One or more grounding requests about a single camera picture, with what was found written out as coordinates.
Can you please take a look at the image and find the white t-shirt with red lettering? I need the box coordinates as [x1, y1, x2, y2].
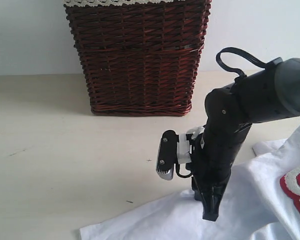
[79, 126, 300, 240]

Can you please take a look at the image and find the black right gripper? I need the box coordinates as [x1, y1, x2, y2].
[187, 124, 251, 222]

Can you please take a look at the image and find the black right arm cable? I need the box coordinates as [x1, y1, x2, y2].
[215, 46, 273, 78]

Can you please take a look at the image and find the dark red wicker basket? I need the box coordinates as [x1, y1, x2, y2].
[63, 0, 211, 116]

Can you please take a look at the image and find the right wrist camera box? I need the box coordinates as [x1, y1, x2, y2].
[156, 130, 179, 181]

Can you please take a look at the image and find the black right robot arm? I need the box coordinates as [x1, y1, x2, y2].
[186, 58, 300, 221]

